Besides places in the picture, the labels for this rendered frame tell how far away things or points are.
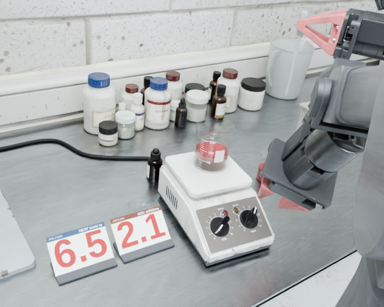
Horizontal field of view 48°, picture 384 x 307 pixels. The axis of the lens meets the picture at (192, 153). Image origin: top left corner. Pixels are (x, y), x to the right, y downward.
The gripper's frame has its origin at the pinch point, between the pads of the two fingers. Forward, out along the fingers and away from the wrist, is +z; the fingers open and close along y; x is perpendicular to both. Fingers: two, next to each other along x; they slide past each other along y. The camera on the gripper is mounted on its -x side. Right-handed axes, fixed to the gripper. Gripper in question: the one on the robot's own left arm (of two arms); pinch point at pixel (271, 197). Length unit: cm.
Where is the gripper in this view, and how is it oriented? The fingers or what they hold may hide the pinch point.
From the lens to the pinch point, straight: 67.5
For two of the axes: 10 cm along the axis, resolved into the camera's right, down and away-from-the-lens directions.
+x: -3.4, 7.6, -5.6
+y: -8.9, -4.5, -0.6
